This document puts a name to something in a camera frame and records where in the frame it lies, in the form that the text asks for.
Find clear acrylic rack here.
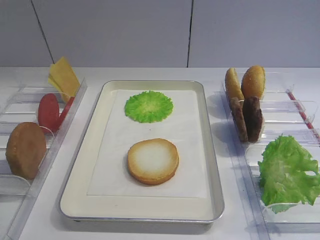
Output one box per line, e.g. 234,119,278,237
0,80,87,240
219,72,320,240

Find yellow cheese slices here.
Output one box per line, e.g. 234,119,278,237
48,56,80,103

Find brown meat patty left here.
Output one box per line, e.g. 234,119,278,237
229,97,248,143

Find metal baking tray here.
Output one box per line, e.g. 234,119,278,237
60,80,224,224

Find sesame bun slice left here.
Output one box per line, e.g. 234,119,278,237
224,67,245,101

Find clear acrylic rack right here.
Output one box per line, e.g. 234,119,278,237
219,72,320,240

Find brown bun slice left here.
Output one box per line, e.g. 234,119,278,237
5,122,46,180

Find clear acrylic rack left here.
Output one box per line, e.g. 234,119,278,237
0,80,87,240

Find leafy green lettuce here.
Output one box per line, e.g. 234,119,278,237
257,135,320,214

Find round green lettuce piece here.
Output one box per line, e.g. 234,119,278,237
124,90,174,123

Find toasted bottom bun slice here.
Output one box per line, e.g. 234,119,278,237
127,138,180,185

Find red tomato slice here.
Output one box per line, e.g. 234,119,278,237
57,96,75,129
37,93,60,134

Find sesame bun top right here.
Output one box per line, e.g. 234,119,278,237
241,65,266,100

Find dark meat patty right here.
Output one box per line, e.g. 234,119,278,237
242,96,263,143

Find white parchment paper sheet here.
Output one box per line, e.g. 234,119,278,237
87,89,208,198

